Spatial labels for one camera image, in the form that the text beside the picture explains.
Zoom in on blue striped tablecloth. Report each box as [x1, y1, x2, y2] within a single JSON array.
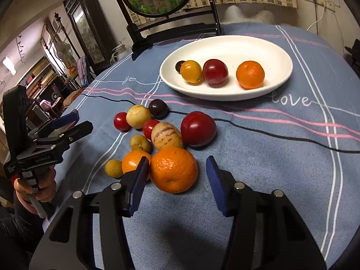
[[52, 22, 360, 270]]

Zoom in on wooden bookshelf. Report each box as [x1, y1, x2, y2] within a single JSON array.
[[24, 58, 60, 99]]

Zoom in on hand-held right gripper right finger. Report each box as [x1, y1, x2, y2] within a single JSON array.
[[205, 155, 328, 270]]

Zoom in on black cable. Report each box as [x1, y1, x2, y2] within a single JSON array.
[[84, 94, 360, 154]]

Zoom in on large red plum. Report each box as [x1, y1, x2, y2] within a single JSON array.
[[180, 111, 217, 147]]

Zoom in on white teapot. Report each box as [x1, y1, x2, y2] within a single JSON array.
[[112, 42, 133, 63]]

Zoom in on person's left forearm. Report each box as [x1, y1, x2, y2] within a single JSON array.
[[0, 198, 52, 262]]

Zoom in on white standing fan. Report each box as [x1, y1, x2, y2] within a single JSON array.
[[53, 41, 74, 77]]

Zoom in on small orange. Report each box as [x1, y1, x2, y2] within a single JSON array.
[[121, 150, 153, 181]]

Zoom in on white power cable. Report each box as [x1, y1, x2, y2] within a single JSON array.
[[306, 3, 327, 33]]

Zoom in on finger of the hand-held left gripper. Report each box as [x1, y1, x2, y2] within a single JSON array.
[[30, 120, 94, 147], [27, 110, 80, 136]]

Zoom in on pale yellow round fruit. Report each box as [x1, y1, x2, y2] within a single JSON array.
[[126, 105, 152, 129]]

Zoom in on red cherry tomato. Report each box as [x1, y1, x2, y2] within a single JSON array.
[[142, 119, 161, 141], [113, 112, 131, 132]]

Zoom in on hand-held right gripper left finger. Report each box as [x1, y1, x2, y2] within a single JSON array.
[[33, 156, 150, 270]]

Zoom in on black object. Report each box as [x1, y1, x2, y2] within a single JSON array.
[[344, 38, 360, 79]]

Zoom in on medium orange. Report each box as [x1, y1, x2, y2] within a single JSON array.
[[236, 60, 265, 90]]

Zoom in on white oval plate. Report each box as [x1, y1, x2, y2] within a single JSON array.
[[159, 35, 293, 102]]

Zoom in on yellow plum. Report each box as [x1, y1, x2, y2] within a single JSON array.
[[180, 60, 203, 84]]

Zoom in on dark wooden cabinet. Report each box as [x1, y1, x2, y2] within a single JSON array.
[[63, 0, 116, 73]]

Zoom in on large orange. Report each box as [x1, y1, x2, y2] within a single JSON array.
[[150, 147, 198, 194]]

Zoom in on striped pepino melon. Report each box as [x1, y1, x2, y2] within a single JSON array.
[[151, 121, 185, 150]]

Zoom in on wall socket strip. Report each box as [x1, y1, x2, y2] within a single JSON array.
[[298, 0, 340, 12]]

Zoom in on small tan longan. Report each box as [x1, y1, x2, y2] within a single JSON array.
[[130, 134, 152, 153], [105, 159, 124, 179]]

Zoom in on person's left hand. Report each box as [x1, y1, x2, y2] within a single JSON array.
[[13, 165, 57, 212]]

